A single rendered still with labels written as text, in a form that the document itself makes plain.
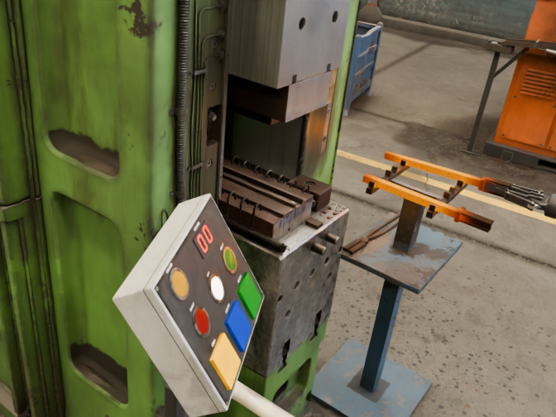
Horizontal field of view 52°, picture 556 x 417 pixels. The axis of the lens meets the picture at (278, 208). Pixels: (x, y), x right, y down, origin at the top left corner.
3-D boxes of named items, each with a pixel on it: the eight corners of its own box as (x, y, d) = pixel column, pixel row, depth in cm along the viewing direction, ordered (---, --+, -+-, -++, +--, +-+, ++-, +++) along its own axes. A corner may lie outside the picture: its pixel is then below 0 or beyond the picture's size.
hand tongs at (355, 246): (426, 198, 238) (427, 195, 238) (435, 201, 236) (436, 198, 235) (342, 249, 197) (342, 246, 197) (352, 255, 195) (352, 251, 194)
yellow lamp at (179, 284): (194, 291, 101) (195, 271, 98) (176, 304, 97) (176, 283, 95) (181, 284, 102) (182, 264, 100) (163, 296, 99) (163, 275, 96)
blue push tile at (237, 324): (252, 327, 118) (237, 298, 116) (244, 352, 112) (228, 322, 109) (245, 329, 119) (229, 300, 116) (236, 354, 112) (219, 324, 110)
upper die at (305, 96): (326, 105, 155) (332, 70, 150) (285, 123, 140) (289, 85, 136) (208, 67, 174) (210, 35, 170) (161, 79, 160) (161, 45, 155)
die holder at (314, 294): (329, 317, 202) (350, 208, 180) (266, 379, 174) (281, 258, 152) (209, 255, 228) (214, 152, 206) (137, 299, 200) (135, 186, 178)
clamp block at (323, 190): (330, 203, 181) (333, 185, 178) (316, 213, 175) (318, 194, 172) (299, 190, 187) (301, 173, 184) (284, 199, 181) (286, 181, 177)
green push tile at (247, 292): (262, 297, 127) (248, 270, 124) (255, 319, 120) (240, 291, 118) (255, 299, 127) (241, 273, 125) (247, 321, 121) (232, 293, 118)
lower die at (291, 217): (309, 218, 172) (313, 193, 168) (270, 244, 158) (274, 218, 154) (204, 172, 192) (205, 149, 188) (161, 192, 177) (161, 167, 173)
